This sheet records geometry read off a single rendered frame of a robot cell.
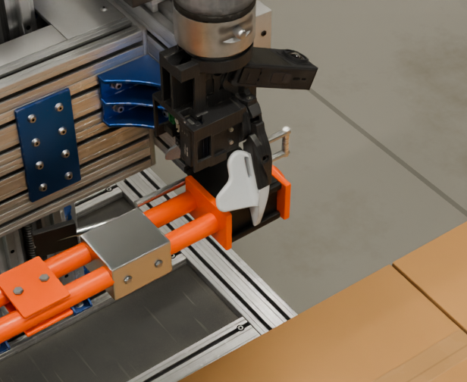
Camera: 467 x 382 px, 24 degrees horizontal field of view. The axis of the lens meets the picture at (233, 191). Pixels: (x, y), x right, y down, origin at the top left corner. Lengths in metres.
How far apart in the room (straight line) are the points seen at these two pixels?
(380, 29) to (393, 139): 0.50
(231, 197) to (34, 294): 0.21
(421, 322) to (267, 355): 0.25
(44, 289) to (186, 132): 0.20
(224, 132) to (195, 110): 0.04
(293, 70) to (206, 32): 0.13
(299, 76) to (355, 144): 1.80
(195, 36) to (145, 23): 0.65
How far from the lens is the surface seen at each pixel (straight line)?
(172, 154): 1.15
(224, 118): 1.04
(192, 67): 1.00
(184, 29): 0.99
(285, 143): 1.23
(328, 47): 3.22
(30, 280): 1.08
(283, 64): 1.07
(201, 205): 1.14
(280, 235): 2.63
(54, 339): 2.18
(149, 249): 1.09
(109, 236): 1.10
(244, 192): 1.10
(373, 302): 1.78
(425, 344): 1.74
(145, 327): 2.17
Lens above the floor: 1.88
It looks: 43 degrees down
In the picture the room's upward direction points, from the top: straight up
